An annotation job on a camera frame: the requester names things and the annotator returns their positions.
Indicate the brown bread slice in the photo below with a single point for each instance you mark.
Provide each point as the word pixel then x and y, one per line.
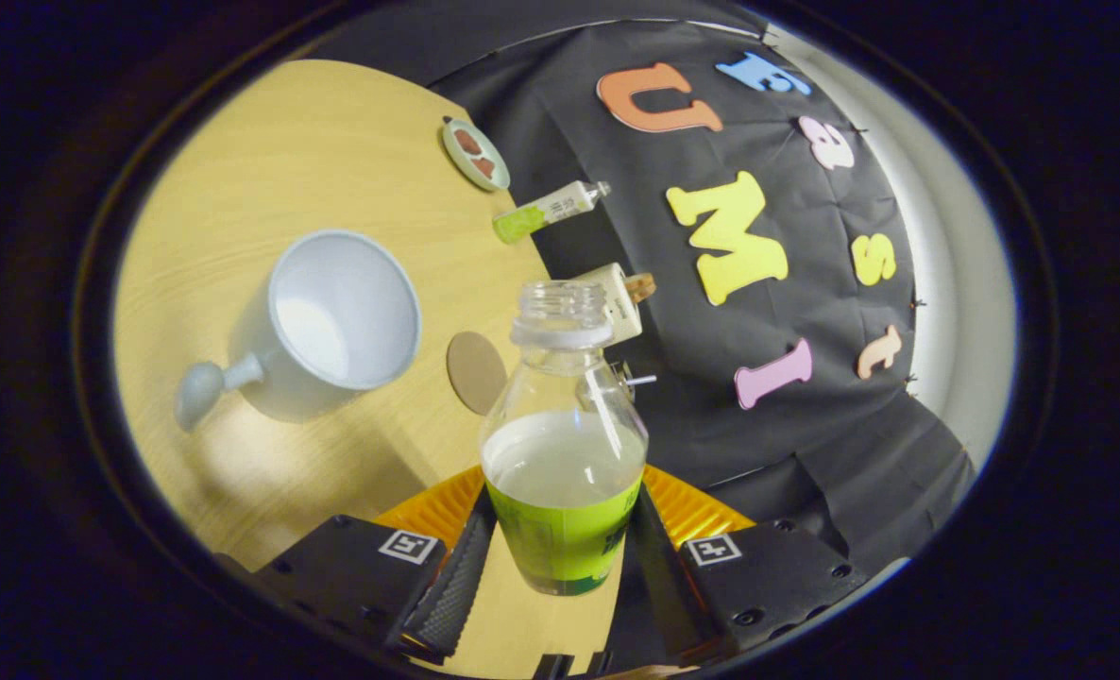
pixel 642 286

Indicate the wooden table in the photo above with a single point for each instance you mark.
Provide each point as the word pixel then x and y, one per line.
pixel 239 189

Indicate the clear juice bottle green label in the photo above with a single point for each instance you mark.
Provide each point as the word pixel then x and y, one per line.
pixel 565 529

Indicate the round brown coaster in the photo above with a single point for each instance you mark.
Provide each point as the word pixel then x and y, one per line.
pixel 475 373

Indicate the brown meat piece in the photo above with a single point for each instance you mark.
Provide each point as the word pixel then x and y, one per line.
pixel 467 142
pixel 483 167

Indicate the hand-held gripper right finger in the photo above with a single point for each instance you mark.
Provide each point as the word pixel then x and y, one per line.
pixel 669 595

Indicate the purple striped straw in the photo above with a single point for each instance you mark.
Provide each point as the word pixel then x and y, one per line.
pixel 645 380

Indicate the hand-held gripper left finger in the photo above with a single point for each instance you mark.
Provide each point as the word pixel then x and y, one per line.
pixel 461 576

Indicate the pale blue cup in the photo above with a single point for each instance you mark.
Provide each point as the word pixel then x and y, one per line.
pixel 333 312

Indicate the pale green plate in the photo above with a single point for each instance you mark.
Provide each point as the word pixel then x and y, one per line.
pixel 499 179

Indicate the slim bottle white green label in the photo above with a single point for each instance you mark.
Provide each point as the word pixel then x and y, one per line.
pixel 551 210

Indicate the white toaster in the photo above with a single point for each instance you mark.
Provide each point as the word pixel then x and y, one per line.
pixel 624 307

